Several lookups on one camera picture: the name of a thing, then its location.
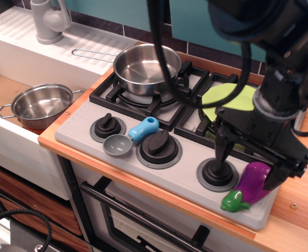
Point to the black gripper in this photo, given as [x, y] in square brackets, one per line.
[272, 139]

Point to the purple toy eggplant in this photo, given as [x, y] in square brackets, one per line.
[249, 189]

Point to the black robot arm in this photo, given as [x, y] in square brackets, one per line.
[281, 29]

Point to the black right stove knob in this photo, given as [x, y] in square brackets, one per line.
[217, 177]

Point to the black stove knob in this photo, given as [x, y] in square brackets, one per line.
[159, 151]
[106, 126]
[217, 177]

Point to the lime green plate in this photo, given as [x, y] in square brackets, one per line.
[244, 101]

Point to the grey toy stove top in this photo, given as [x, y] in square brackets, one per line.
[180, 179]

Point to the black middle stove knob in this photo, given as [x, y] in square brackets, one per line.
[159, 151]

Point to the black left stove knob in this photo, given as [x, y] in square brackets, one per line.
[106, 126]

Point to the black right burner grate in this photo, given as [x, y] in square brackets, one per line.
[194, 125]

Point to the black burner grate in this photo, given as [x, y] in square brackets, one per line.
[163, 107]
[194, 125]

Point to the black left burner grate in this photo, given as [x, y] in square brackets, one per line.
[163, 107]

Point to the wood front drawer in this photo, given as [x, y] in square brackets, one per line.
[17, 192]

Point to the grey toy faucet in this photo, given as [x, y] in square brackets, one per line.
[50, 24]

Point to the white toy sink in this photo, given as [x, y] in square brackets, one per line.
[77, 61]

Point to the blue handled grey spoon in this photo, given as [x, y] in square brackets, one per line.
[120, 145]

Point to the oven door with handle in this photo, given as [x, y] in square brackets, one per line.
[137, 231]

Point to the steel saucepan with handle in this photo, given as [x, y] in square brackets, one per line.
[137, 68]

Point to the steel two-handled pot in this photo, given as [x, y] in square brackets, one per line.
[38, 107]

